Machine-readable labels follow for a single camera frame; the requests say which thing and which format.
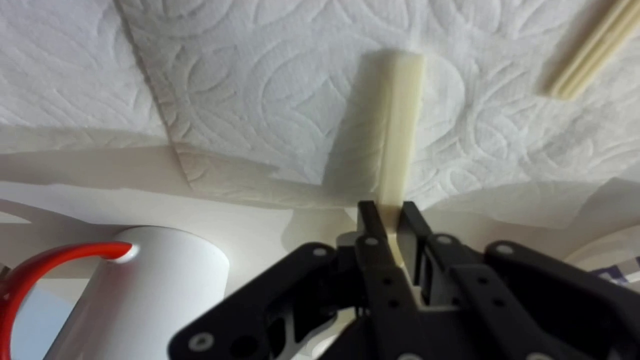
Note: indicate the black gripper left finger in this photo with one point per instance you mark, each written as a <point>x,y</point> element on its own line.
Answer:
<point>300,312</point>

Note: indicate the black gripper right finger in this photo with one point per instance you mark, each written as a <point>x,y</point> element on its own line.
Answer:
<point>533,312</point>

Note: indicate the cream plastic spoon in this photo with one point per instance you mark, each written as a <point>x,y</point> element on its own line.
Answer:
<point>593,52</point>
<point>402,132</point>

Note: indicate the folded white paper towel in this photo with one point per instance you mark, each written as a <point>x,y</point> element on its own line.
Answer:
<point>266,80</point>

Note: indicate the large white paper towel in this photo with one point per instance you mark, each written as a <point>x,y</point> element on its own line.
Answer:
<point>66,66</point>

